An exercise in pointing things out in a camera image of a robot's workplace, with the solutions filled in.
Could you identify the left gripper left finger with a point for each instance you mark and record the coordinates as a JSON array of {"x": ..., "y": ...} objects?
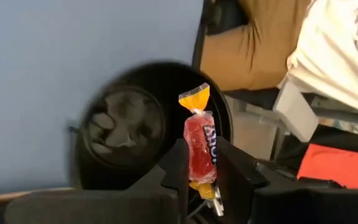
[{"x": 89, "y": 208}]

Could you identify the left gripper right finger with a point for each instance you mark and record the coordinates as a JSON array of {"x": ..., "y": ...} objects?
[{"x": 291, "y": 208}]

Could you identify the red Jolly Rancher candy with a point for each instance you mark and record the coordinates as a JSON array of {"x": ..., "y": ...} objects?
[{"x": 200, "y": 146}]

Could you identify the black halloween bucket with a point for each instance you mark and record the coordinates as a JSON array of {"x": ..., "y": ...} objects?
[{"x": 129, "y": 124}]

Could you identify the orange red panel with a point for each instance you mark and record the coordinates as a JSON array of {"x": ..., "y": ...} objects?
[{"x": 337, "y": 165}]

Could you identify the wooden table side board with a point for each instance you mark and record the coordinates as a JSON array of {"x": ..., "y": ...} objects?
[{"x": 17, "y": 195}]

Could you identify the white box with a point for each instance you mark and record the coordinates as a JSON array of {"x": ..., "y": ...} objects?
[{"x": 297, "y": 109}]

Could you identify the person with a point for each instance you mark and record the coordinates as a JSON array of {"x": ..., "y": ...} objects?
[{"x": 259, "y": 46}]

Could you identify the black table frame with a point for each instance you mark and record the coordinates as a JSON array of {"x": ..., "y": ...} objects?
[{"x": 197, "y": 37}]

